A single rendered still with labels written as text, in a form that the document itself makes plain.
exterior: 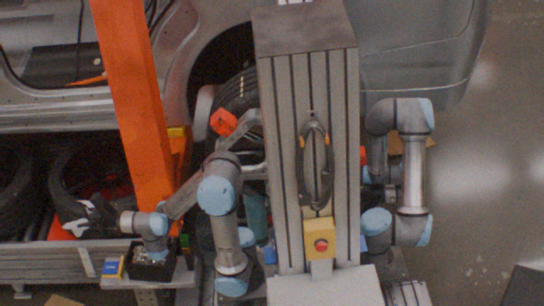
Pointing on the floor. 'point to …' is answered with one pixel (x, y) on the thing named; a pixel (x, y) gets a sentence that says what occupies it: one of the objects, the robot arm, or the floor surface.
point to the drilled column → (149, 297)
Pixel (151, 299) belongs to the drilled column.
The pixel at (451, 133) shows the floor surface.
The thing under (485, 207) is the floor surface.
